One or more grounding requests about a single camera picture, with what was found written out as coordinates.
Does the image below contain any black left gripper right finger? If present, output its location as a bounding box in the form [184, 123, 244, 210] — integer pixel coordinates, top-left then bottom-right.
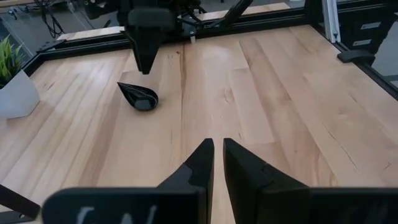
[222, 138, 398, 224]

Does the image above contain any silver aluminium post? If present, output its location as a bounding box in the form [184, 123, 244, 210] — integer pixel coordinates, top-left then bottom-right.
[321, 0, 342, 44]

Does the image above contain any black frame bracket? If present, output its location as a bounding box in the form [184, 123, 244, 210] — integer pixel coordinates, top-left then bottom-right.
[336, 49, 376, 65]

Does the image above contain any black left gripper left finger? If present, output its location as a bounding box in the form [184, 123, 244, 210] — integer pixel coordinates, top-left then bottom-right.
[41, 138, 216, 224]

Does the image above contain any black aluminium table frame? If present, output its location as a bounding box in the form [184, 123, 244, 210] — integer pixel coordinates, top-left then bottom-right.
[23, 0, 398, 102]

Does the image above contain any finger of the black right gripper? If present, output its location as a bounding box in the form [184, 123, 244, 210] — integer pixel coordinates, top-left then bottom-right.
[126, 7, 175, 76]

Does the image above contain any black drawer cabinet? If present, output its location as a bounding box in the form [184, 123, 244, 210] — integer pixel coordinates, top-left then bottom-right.
[337, 0, 398, 68]

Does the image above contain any black cable bundle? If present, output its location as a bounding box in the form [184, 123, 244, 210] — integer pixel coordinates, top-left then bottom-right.
[33, 0, 67, 39]

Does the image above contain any green plant in white pot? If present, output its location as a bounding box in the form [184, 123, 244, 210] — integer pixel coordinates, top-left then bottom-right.
[0, 34, 41, 119]

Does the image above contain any black teardrop mini plate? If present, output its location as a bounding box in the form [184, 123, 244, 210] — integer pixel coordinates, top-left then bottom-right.
[116, 82, 160, 111]

